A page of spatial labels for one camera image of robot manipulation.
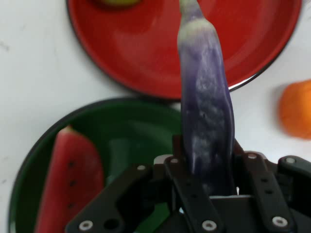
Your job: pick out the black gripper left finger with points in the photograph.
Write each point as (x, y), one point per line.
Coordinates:
(192, 191)

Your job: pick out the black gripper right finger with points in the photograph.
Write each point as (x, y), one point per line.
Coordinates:
(267, 184)

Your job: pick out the purple toy eggplant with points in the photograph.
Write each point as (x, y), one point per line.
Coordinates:
(206, 109)

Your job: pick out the orange toy fruit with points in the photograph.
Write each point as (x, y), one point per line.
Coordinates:
(297, 109)

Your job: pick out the dark green round plate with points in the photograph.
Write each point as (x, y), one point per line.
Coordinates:
(126, 136)

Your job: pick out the red toy watermelon slice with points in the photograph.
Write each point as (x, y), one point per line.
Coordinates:
(70, 179)

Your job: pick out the red round plate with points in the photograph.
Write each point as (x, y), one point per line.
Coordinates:
(150, 48)

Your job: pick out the green toy apple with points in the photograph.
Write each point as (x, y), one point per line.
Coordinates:
(116, 2)

